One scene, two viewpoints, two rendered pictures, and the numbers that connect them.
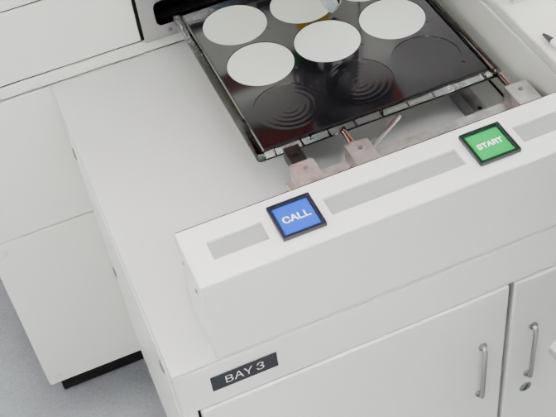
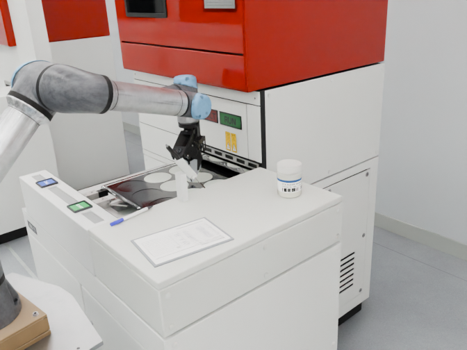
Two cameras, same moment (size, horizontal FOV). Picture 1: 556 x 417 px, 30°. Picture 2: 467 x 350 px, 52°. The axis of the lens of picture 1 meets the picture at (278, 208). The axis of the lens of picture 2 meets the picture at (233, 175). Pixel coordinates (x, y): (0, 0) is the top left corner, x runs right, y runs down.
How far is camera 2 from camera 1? 1.84 m
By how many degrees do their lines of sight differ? 59
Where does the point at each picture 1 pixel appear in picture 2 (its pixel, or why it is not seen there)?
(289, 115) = (126, 187)
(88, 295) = not seen: hidden behind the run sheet
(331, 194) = (58, 186)
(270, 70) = (153, 179)
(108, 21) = not seen: hidden behind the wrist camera
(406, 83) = (146, 203)
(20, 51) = (160, 145)
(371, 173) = (67, 190)
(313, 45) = (170, 183)
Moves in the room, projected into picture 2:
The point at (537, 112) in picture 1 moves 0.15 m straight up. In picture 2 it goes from (99, 213) to (91, 164)
